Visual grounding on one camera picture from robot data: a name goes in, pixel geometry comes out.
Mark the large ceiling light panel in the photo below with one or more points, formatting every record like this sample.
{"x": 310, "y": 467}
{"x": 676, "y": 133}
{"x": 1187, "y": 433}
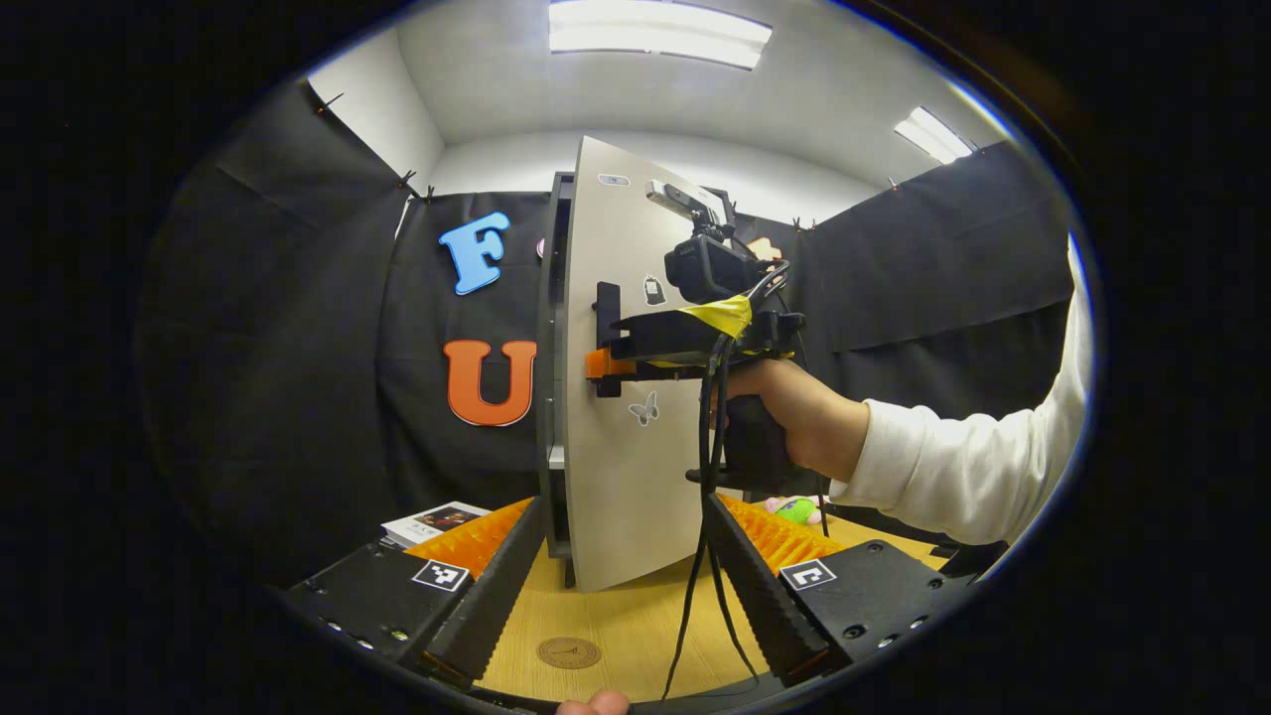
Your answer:
{"x": 655, "y": 35}

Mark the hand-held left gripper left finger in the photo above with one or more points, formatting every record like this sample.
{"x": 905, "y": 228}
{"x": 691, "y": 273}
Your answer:
{"x": 501, "y": 601}

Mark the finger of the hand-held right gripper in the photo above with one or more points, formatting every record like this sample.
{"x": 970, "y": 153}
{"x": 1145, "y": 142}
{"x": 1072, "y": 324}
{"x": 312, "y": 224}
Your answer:
{"x": 635, "y": 343}

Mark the small ceiling light panel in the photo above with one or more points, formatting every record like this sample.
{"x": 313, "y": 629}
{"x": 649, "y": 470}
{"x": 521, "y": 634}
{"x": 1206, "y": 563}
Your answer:
{"x": 933, "y": 136}

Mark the white cover book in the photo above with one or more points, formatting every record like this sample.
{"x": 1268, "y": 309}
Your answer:
{"x": 437, "y": 521}

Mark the black backdrop cloth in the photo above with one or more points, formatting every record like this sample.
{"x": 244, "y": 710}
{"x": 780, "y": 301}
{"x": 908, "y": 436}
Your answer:
{"x": 298, "y": 397}

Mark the round brown coaster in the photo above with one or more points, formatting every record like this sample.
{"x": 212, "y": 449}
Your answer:
{"x": 569, "y": 652}

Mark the green and pink plush toy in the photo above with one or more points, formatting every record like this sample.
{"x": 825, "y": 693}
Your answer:
{"x": 797, "y": 511}

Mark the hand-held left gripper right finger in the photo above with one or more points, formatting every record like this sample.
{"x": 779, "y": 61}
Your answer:
{"x": 755, "y": 596}

